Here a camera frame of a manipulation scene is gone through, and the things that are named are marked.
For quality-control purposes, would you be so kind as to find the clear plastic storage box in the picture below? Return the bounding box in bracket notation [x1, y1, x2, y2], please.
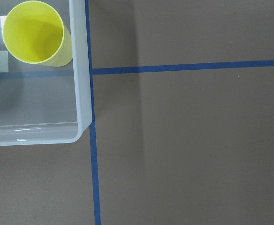
[0, 0, 92, 146]

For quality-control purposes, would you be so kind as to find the yellow plastic cup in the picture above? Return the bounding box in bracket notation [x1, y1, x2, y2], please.
[2, 0, 73, 67]

